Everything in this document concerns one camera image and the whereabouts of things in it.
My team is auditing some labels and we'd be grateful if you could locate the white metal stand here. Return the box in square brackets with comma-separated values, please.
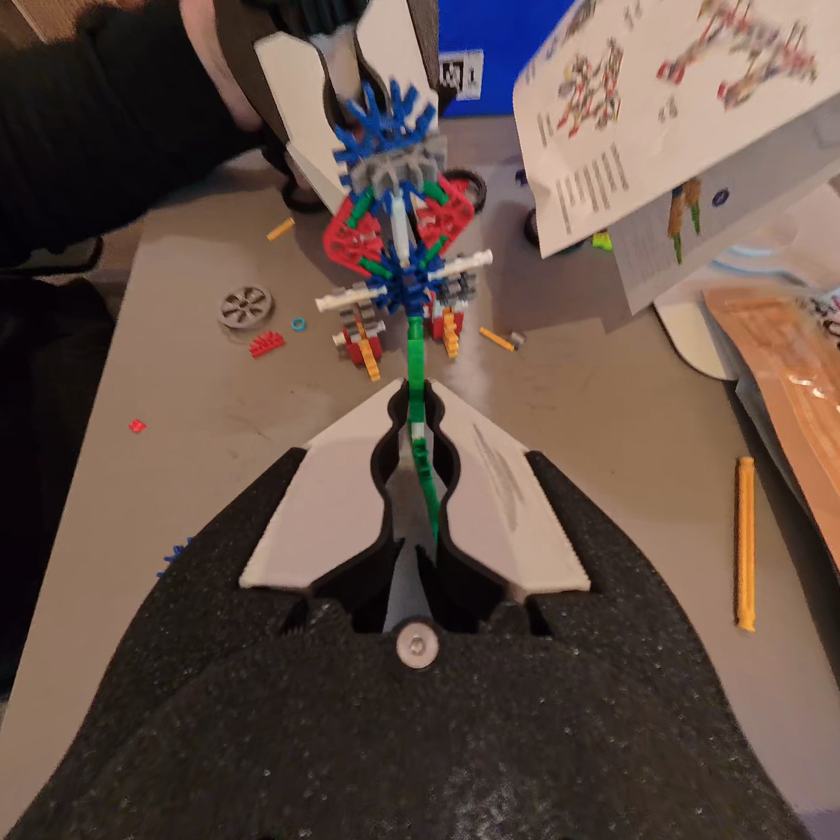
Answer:
[652, 190, 840, 383]

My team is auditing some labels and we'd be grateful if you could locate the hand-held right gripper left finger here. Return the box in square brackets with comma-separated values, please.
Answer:
[238, 377, 403, 592]

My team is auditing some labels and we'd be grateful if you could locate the dark blue toy connector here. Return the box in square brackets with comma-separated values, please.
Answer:
[155, 536, 195, 579]

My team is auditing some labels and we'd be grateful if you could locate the person's left hand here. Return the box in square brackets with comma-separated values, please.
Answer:
[178, 0, 265, 132]

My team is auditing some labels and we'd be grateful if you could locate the black toy tyre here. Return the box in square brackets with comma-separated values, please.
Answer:
[445, 168, 488, 215]

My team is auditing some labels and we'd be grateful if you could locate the white instruction booklet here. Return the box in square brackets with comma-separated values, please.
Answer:
[613, 98, 840, 317]

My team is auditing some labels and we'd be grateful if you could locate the tan translucent plastic bag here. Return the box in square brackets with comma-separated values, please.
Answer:
[701, 285, 840, 573]

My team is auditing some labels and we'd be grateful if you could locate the colourful toy construction model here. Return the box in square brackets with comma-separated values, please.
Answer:
[314, 79, 495, 383]

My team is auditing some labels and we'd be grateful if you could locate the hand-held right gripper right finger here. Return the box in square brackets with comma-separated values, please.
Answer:
[427, 379, 592, 595]

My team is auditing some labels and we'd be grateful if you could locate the orange toy rod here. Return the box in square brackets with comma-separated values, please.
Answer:
[733, 455, 757, 634]

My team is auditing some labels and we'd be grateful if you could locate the person's black clothing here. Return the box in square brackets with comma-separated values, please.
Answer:
[0, 262, 120, 690]

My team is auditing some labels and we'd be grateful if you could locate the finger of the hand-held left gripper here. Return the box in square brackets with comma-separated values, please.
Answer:
[353, 0, 441, 110]
[252, 31, 350, 214]

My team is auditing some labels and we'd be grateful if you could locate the person's left forearm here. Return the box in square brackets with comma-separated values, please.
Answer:
[0, 0, 263, 265]

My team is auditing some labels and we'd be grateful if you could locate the blue plastic bin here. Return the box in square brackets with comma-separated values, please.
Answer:
[436, 0, 580, 119]

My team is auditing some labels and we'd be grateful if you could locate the white printed instruction sheet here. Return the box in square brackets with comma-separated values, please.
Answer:
[511, 0, 840, 259]

